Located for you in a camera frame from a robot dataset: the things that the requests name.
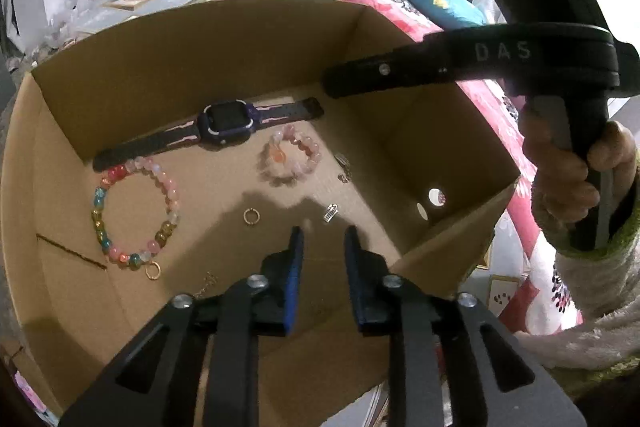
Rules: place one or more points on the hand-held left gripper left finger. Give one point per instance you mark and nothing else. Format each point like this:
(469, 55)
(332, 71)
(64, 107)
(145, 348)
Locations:
(295, 277)

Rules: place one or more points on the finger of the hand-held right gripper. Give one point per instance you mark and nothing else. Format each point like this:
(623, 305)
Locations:
(360, 77)

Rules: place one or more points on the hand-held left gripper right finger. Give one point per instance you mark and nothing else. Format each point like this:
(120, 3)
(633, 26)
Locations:
(355, 277)

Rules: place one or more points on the small silver charm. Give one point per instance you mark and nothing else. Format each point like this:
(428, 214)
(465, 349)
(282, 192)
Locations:
(330, 212)

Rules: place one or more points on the small silver earring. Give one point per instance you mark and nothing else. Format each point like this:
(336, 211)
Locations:
(344, 178)
(342, 159)

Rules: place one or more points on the brown cardboard box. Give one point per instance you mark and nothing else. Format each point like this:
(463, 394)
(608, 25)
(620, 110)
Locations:
(150, 57)

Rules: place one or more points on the person's right hand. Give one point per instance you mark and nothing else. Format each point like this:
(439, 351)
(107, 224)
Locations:
(555, 177)

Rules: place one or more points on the purple smart watch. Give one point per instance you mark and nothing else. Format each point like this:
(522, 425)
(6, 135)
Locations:
(220, 127)

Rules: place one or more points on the white plastic bag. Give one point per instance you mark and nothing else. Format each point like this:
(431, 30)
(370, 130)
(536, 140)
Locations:
(70, 12)

